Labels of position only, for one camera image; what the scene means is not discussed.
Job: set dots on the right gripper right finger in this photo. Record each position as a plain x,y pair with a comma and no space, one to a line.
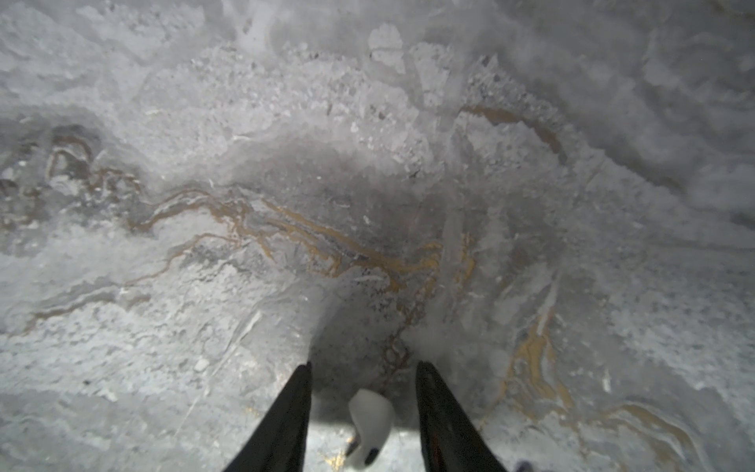
449,440

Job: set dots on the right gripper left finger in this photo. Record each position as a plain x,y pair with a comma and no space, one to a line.
279,441

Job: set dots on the white earbud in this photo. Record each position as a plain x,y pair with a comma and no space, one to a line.
372,415

